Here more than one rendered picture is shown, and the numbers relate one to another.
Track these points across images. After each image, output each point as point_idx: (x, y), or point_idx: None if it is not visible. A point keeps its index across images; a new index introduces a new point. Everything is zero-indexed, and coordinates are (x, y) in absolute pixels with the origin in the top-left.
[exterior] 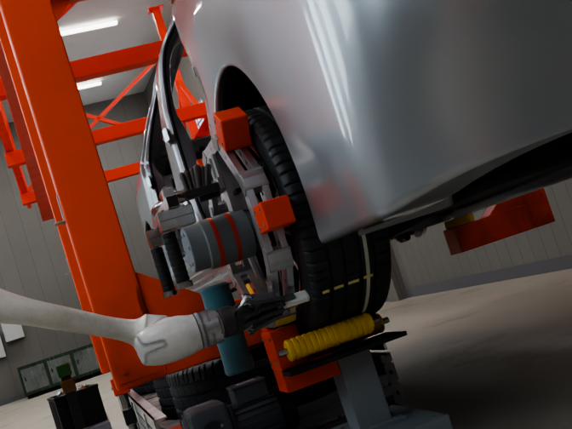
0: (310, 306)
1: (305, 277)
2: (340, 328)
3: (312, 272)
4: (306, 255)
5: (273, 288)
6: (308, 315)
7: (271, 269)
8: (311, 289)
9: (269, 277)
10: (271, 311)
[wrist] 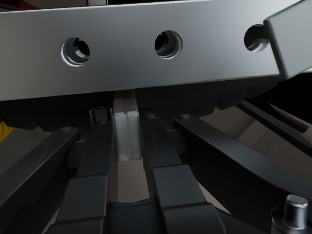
0: (87, 123)
1: (187, 87)
2: (6, 129)
3: (223, 109)
4: (273, 84)
5: (183, 83)
6: (29, 113)
7: (304, 73)
8: (166, 122)
9: (234, 48)
10: (117, 186)
